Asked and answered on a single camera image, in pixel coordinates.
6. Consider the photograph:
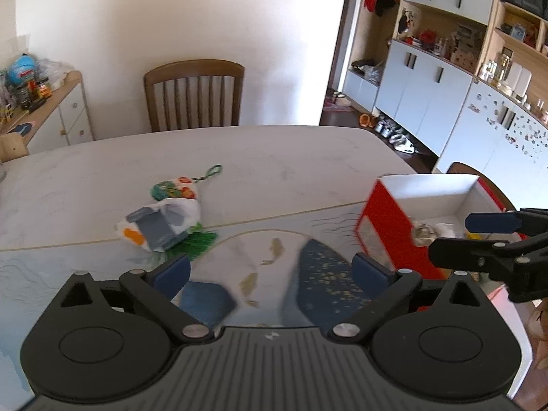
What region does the silver foil snack bag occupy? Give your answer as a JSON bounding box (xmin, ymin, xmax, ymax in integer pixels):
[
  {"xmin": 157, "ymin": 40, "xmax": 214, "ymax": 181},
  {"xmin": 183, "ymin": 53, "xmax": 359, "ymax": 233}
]
[{"xmin": 411, "ymin": 221, "xmax": 438, "ymax": 247}]

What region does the yellow cardboard box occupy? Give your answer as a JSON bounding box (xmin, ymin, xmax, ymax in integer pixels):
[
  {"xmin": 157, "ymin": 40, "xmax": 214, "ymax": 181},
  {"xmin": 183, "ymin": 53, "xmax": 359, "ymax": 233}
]
[{"xmin": 464, "ymin": 232, "xmax": 490, "ymax": 240}]

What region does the green fringe decoration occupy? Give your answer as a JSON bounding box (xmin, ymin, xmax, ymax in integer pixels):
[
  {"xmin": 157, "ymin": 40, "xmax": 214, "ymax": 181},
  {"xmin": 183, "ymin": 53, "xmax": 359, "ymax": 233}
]
[{"xmin": 146, "ymin": 224, "xmax": 218, "ymax": 268}]

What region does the white printed plastic bag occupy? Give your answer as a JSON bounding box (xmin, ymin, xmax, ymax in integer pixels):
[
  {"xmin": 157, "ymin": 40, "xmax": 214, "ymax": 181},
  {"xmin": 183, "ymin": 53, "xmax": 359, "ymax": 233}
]
[{"xmin": 115, "ymin": 198, "xmax": 201, "ymax": 252}]

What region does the white crumpled tissue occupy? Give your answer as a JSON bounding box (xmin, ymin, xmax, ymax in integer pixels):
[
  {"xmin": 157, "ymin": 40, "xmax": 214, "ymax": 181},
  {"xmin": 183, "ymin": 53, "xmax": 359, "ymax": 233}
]
[{"xmin": 434, "ymin": 223, "xmax": 457, "ymax": 238}]

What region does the brown wooden chair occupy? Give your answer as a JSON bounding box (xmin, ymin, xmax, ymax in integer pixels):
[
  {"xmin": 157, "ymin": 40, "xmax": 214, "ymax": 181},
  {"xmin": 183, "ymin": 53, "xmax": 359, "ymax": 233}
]
[
  {"xmin": 448, "ymin": 161, "xmax": 515, "ymax": 212},
  {"xmin": 143, "ymin": 59, "xmax": 245, "ymax": 133}
]

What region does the red cardboard shoe box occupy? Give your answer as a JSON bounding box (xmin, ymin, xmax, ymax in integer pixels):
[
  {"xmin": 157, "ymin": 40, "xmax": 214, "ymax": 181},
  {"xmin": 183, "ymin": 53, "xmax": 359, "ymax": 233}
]
[{"xmin": 354, "ymin": 174, "xmax": 513, "ymax": 280}]

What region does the white sideboard wooden top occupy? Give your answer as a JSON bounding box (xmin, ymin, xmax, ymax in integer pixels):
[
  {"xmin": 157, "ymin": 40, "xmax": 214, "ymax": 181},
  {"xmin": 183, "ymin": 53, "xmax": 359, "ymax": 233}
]
[{"xmin": 1, "ymin": 71, "xmax": 94, "ymax": 162}]

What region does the blue globe toy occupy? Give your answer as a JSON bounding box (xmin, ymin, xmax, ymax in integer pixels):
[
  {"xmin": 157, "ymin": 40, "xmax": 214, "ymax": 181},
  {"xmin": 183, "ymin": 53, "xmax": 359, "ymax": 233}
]
[{"xmin": 7, "ymin": 54, "xmax": 36, "ymax": 86}]

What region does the colourful sachet with green cord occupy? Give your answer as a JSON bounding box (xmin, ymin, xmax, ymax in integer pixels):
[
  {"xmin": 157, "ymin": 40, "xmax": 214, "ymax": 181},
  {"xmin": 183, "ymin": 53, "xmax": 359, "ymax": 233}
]
[{"xmin": 150, "ymin": 164, "xmax": 223, "ymax": 201}]

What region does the white wall cabinet unit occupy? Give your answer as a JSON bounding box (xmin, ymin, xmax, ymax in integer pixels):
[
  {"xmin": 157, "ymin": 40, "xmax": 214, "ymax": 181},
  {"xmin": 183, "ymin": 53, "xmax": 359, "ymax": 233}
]
[{"xmin": 342, "ymin": 0, "xmax": 547, "ymax": 195}]

